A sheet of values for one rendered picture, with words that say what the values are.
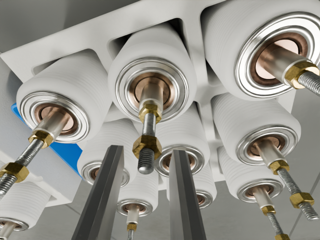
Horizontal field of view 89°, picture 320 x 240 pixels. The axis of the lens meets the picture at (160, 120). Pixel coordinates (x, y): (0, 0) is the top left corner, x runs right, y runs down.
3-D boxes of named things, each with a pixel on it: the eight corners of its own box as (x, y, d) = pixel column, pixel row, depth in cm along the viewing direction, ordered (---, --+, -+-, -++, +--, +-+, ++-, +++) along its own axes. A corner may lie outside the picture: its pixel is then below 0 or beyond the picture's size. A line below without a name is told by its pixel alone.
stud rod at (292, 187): (275, 152, 20) (323, 217, 14) (272, 156, 21) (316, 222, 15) (268, 151, 20) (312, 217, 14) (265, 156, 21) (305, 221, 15)
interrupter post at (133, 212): (133, 202, 32) (131, 220, 30) (142, 205, 33) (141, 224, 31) (125, 205, 33) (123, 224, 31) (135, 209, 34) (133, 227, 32)
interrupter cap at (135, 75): (170, 127, 20) (170, 131, 20) (109, 108, 19) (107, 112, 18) (202, 72, 16) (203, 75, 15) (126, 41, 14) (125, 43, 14)
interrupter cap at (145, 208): (132, 192, 30) (131, 196, 29) (160, 206, 33) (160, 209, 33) (108, 205, 33) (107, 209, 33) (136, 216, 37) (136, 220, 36)
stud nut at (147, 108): (138, 118, 15) (137, 124, 14) (140, 102, 14) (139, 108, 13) (160, 121, 15) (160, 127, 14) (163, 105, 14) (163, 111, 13)
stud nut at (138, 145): (133, 150, 12) (131, 160, 11) (134, 133, 11) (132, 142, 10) (159, 153, 12) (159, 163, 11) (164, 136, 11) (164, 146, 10)
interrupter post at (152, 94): (158, 104, 18) (158, 123, 16) (137, 97, 18) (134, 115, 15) (167, 85, 17) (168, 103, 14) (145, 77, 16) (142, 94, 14)
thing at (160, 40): (168, 78, 35) (174, 136, 21) (125, 61, 33) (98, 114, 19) (190, 31, 30) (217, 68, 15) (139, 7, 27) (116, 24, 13)
